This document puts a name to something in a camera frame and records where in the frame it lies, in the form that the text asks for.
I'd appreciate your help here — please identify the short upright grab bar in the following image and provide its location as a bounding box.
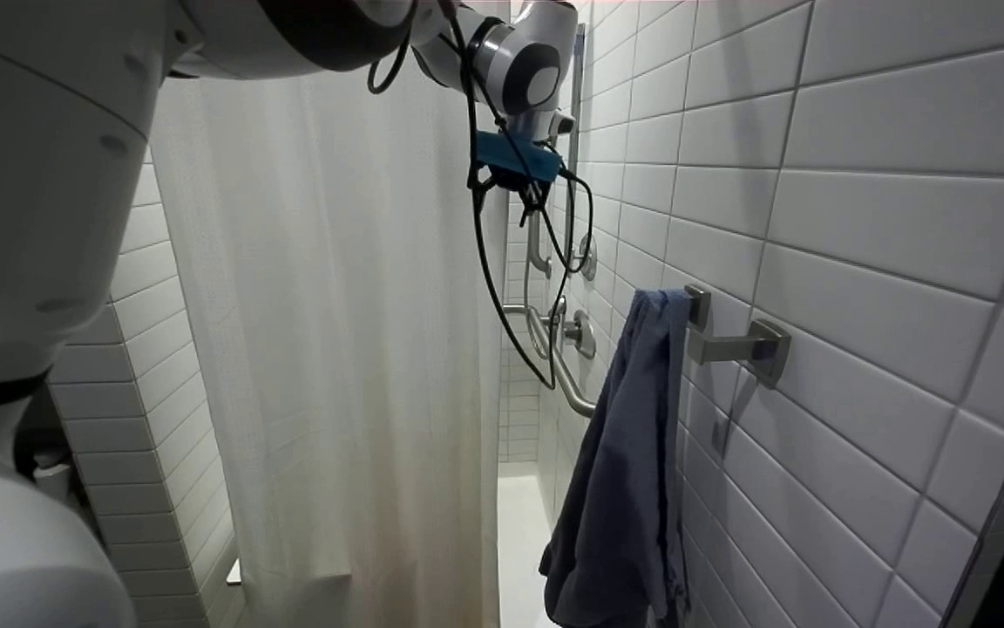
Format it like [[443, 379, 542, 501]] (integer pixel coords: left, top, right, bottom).
[[522, 206, 561, 282]]

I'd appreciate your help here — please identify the white shower curtain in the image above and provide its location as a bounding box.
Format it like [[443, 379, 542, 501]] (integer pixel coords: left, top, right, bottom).
[[150, 67, 509, 628]]

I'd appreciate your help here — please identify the blue hanging towel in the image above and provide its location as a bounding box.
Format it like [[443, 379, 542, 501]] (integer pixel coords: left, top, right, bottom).
[[536, 282, 700, 628]]

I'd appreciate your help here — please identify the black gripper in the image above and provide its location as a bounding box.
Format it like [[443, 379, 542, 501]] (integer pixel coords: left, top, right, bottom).
[[509, 174, 561, 236]]

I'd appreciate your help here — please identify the round chrome shower knob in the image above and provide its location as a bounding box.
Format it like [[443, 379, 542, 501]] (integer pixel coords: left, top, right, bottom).
[[577, 236, 604, 282]]

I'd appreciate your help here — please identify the chrome shower valve handle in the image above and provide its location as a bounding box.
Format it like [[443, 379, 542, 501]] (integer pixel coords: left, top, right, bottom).
[[561, 306, 599, 363], [542, 290, 573, 349]]

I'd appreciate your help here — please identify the long metal grab bar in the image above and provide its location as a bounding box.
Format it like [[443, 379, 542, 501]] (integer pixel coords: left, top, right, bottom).
[[494, 295, 604, 423]]

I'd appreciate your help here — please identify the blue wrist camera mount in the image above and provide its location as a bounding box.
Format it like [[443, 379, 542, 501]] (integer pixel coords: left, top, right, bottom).
[[468, 126, 566, 195]]

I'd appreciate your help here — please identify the white bathtub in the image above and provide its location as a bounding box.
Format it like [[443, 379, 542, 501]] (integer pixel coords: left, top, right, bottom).
[[491, 460, 566, 628]]

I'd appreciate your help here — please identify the metal shower slide bar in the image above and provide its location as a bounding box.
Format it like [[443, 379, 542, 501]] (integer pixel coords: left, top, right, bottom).
[[561, 18, 594, 279]]

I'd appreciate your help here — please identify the metal towel bar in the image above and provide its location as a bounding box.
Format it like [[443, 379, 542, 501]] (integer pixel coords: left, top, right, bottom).
[[683, 282, 795, 390]]

